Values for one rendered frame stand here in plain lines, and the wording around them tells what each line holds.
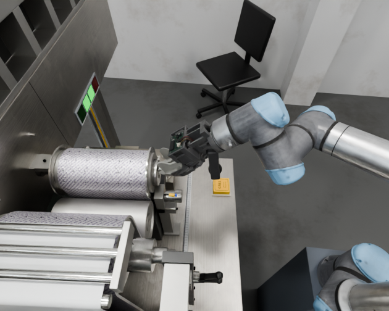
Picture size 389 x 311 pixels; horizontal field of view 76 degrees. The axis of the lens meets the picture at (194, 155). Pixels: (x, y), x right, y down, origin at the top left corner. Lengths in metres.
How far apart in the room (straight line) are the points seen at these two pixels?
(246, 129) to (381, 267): 0.56
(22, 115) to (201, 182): 0.70
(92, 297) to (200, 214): 0.67
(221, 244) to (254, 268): 0.96
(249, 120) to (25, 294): 0.47
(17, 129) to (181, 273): 0.56
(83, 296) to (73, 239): 0.09
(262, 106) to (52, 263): 0.45
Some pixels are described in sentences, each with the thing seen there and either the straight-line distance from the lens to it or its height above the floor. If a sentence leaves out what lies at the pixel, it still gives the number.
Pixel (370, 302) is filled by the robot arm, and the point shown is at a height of 1.23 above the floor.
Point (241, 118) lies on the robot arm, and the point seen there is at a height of 1.49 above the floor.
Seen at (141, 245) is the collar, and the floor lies 1.37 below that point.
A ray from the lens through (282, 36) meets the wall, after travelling 2.81.
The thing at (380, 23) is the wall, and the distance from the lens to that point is 3.02.
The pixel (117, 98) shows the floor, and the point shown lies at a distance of 3.01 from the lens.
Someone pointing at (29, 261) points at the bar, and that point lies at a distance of 0.50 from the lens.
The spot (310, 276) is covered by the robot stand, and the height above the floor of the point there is 0.90.
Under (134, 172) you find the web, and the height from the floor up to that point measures 1.30.
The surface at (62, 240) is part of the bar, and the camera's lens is 0.49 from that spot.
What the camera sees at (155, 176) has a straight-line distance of 0.69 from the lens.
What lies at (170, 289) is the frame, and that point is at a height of 1.44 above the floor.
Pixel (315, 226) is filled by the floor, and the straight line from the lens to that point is 2.19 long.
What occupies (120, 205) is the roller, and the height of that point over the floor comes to 1.23.
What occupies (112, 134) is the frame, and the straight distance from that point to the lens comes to 1.86.
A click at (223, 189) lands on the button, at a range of 1.07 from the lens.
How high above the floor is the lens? 1.85
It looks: 53 degrees down
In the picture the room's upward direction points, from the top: straight up
